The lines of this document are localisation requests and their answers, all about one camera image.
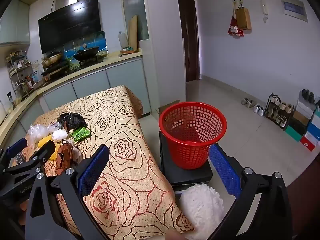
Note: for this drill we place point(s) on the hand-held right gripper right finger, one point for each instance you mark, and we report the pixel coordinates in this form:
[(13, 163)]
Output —
[(225, 173)]

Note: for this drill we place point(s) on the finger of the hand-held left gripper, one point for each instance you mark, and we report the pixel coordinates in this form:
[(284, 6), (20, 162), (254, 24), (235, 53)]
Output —
[(45, 152), (17, 146)]

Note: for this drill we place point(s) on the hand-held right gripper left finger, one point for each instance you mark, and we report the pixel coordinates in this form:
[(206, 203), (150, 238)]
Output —
[(92, 173)]

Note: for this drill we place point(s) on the clear plastic bag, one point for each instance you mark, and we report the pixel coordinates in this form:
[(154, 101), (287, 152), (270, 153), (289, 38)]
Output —
[(36, 132)]

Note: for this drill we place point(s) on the brown wrapper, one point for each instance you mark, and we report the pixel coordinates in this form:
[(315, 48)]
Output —
[(66, 157)]

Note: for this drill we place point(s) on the white tissue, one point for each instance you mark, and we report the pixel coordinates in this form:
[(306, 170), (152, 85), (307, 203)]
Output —
[(59, 135)]

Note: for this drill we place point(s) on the crinkled clear plastic wrapper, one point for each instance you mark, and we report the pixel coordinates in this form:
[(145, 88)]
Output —
[(53, 126)]

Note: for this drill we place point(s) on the green snack packet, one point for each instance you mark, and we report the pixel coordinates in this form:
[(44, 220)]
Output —
[(81, 133)]

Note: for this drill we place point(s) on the black plastic bag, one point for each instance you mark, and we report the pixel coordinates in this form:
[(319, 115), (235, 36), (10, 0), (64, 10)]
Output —
[(72, 121)]

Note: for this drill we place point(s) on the red plastic mesh basket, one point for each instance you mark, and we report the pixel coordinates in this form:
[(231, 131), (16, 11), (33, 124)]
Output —
[(195, 142)]

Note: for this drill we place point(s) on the black stool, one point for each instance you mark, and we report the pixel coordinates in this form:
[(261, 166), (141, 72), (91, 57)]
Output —
[(190, 177)]

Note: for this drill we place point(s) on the white fluffy cloth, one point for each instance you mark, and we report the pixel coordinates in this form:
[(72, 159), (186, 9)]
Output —
[(200, 210)]

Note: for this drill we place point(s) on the rose print tablecloth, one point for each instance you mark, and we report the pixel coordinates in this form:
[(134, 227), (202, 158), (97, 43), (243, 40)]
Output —
[(130, 135)]

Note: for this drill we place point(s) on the metal spice rack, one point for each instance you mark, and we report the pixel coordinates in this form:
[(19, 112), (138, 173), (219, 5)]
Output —
[(20, 80)]

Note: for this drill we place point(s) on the white shoe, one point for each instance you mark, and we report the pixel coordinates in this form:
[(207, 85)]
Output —
[(261, 110), (256, 108)]

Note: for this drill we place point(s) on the beige shoe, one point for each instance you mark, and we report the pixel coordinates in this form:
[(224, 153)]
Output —
[(244, 101), (249, 103)]

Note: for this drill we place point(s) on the black shoe rack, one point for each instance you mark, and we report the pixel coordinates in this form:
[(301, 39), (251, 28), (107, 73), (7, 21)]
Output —
[(277, 112)]

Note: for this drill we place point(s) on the kitchen counter with cabinets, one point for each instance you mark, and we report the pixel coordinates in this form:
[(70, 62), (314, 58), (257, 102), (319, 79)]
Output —
[(90, 85)]

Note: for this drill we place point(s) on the black gas stove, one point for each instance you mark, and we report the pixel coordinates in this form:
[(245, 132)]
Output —
[(62, 69)]

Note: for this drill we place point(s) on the cardboard box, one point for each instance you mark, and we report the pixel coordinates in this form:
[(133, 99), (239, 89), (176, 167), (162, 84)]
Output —
[(165, 107)]

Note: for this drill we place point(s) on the golden cooking pot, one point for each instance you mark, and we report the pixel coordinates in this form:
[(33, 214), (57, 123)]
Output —
[(51, 58)]

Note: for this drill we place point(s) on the stack of shoe boxes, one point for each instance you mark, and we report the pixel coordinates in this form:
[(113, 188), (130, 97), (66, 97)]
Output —
[(302, 120)]

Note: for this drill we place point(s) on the black wok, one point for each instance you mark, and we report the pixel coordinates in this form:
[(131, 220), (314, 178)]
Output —
[(86, 53)]

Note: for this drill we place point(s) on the black shoe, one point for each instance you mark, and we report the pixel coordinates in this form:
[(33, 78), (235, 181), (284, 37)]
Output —
[(311, 97), (305, 93)]

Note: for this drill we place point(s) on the blue backsplash picture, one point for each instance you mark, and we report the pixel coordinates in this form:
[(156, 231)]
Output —
[(100, 40)]

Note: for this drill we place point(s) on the black range hood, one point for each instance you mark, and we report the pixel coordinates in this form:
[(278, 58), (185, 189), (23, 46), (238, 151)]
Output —
[(70, 25)]

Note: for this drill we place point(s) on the dark wooden door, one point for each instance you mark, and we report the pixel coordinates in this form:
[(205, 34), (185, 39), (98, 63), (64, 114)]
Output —
[(190, 42)]

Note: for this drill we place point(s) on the red hanging bag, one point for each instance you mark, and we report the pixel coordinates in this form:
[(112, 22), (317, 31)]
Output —
[(233, 30)]

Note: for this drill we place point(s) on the wooden cutting board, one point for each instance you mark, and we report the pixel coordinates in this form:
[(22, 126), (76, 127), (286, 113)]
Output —
[(133, 32)]

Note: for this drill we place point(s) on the brown paper bag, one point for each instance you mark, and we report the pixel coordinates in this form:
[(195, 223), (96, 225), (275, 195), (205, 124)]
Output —
[(242, 18)]

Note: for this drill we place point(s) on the white intercom phone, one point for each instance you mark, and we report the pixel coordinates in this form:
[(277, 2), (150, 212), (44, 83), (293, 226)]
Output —
[(264, 10)]

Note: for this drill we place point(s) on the frosted glass panel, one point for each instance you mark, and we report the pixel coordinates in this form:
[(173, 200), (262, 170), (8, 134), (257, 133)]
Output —
[(135, 2)]

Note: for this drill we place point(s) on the upper wall cabinet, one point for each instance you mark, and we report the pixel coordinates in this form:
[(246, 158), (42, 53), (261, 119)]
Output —
[(12, 22)]

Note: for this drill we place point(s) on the wall electrical panel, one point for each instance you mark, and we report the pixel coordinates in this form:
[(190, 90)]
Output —
[(293, 8)]

